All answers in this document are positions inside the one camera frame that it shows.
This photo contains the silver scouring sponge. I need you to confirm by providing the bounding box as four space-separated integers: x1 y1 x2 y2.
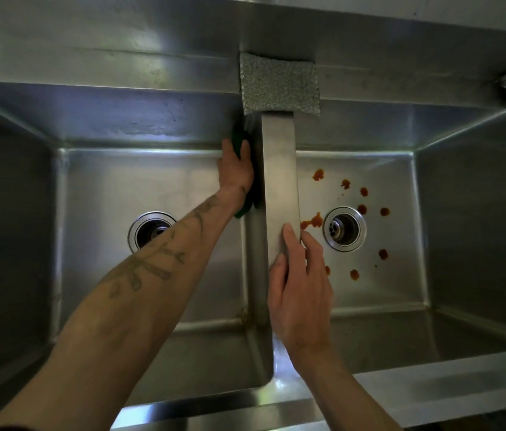
239 52 321 116

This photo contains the basin drain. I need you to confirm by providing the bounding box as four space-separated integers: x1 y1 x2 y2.
322 206 367 253
128 211 178 253

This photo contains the person's right forearm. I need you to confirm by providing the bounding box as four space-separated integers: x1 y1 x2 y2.
291 345 402 431

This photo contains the person's left hand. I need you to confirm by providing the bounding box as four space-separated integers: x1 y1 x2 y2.
216 138 255 207

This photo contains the green scouring cloth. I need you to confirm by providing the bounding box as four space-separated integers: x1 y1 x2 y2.
230 125 264 219

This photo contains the person's left forearm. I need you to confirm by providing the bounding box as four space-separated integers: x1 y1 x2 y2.
0 188 247 431

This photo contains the person's right hand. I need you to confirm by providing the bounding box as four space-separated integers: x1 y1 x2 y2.
267 223 334 360

